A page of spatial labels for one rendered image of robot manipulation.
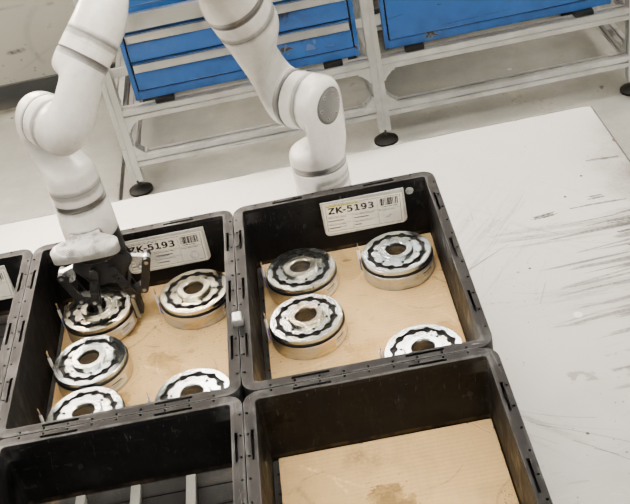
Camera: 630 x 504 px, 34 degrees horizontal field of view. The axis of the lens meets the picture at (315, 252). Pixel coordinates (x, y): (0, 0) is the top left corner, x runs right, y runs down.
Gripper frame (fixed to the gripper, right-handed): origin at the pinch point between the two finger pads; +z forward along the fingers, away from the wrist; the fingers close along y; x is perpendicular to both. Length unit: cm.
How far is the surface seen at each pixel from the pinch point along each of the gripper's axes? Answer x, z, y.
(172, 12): -174, 26, 3
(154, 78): -178, 48, 14
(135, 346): 6.3, 2.3, -2.0
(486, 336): 29, -8, -48
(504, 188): -35, 16, -64
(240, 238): -2.7, -6.2, -19.3
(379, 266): 2.4, -0.4, -38.1
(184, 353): 9.9, 2.3, -9.1
